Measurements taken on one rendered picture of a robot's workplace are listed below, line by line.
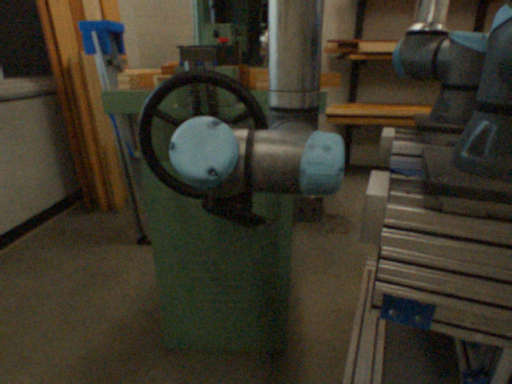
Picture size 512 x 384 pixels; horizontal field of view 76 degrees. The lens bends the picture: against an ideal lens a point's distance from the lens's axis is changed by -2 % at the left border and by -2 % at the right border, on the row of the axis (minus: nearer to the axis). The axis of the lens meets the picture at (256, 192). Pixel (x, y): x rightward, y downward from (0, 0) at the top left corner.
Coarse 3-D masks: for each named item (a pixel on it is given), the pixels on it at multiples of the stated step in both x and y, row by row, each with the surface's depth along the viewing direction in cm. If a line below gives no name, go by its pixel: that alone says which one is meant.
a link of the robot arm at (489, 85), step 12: (504, 12) 42; (504, 24) 42; (492, 36) 45; (504, 36) 42; (492, 48) 45; (504, 48) 42; (492, 60) 45; (504, 60) 42; (492, 72) 45; (504, 72) 43; (480, 84) 48; (492, 84) 45; (504, 84) 43; (480, 96) 47; (492, 96) 45; (504, 96) 44
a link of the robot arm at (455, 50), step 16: (464, 32) 82; (448, 48) 86; (464, 48) 83; (480, 48) 81; (432, 64) 90; (448, 64) 87; (464, 64) 83; (480, 64) 82; (448, 80) 88; (464, 80) 84; (480, 80) 83
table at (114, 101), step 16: (112, 96) 88; (128, 96) 88; (144, 96) 88; (176, 96) 87; (256, 96) 87; (320, 96) 86; (112, 112) 90; (128, 112) 89; (176, 112) 80; (208, 112) 79; (224, 112) 79; (240, 112) 79; (320, 112) 87
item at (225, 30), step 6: (210, 24) 91; (216, 24) 91; (222, 24) 91; (228, 24) 91; (210, 30) 92; (222, 30) 92; (228, 30) 92; (234, 30) 101; (210, 36) 92; (222, 36) 92; (228, 36) 92; (234, 36) 101; (210, 42) 93; (216, 42) 93; (228, 42) 93; (234, 42) 101
